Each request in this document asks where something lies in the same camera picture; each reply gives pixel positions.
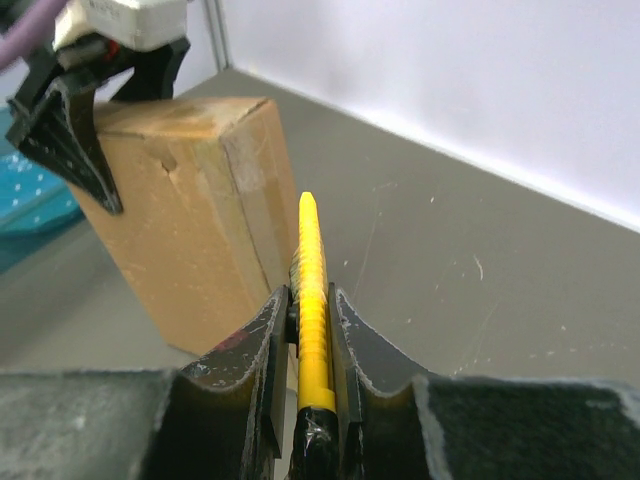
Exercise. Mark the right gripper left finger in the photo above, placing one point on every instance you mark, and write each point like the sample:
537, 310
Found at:
225, 414

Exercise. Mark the brown cardboard express box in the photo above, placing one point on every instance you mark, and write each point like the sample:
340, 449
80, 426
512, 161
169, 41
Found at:
209, 219

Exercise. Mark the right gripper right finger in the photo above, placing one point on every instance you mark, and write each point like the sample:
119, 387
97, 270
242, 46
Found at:
380, 435

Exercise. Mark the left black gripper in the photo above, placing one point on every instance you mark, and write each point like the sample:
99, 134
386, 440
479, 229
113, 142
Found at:
53, 107

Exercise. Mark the teal plastic bin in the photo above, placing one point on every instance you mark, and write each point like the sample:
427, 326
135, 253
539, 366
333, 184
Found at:
16, 248

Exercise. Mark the yellow utility knife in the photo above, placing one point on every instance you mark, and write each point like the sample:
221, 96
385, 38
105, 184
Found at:
315, 452

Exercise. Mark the blue perforated plate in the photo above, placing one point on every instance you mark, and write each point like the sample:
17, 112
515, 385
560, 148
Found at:
33, 199

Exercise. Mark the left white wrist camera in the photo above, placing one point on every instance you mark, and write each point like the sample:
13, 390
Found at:
140, 25

